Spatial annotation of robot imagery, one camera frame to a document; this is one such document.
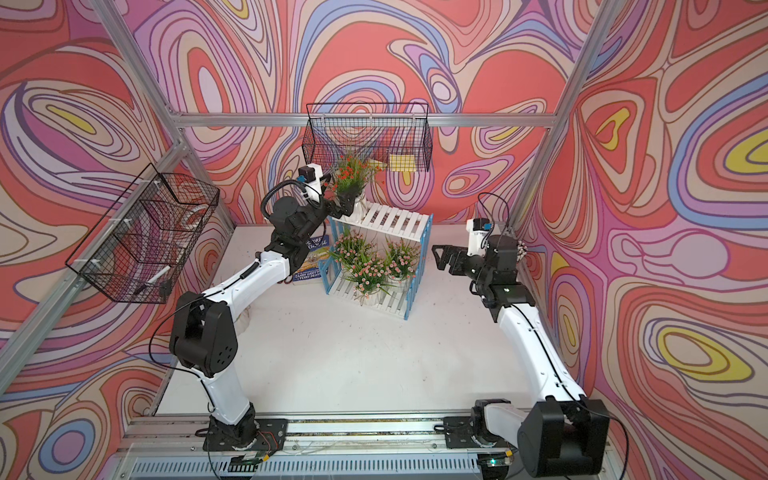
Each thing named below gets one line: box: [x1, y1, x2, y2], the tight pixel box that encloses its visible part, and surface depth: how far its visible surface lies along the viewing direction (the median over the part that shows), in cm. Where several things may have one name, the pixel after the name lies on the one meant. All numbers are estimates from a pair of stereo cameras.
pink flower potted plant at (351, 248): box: [330, 228, 377, 270], surface depth 93 cm
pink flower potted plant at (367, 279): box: [342, 258, 392, 306], surface depth 86 cm
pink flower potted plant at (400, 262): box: [382, 238, 420, 289], surface depth 90 cm
